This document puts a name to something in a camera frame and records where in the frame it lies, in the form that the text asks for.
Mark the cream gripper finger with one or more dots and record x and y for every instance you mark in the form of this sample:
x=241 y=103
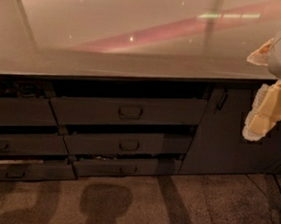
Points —
x=265 y=113
x=260 y=57

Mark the dark cabinet door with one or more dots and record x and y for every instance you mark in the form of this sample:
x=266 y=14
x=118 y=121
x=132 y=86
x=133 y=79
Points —
x=218 y=146

